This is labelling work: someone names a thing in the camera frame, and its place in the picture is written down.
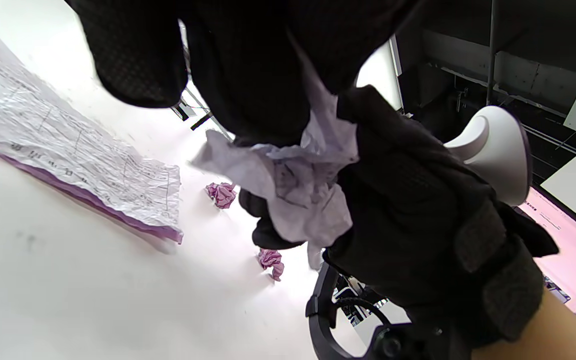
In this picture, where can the person's left hand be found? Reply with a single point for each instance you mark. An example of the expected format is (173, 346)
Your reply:
(418, 225)

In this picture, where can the person's left forearm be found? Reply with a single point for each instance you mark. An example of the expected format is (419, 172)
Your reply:
(543, 335)

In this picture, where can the black light stand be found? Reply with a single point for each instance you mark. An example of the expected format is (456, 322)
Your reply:
(492, 50)

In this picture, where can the black standing desk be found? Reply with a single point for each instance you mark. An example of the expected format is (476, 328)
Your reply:
(201, 121)

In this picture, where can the black and white hand controller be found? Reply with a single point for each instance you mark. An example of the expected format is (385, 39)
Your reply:
(498, 150)

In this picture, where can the white invoice paper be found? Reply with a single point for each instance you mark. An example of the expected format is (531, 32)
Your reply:
(43, 130)
(303, 190)

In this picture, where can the person's right hand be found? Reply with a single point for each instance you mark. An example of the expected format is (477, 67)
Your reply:
(248, 65)

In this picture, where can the black computer tower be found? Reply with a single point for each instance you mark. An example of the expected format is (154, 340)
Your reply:
(180, 111)

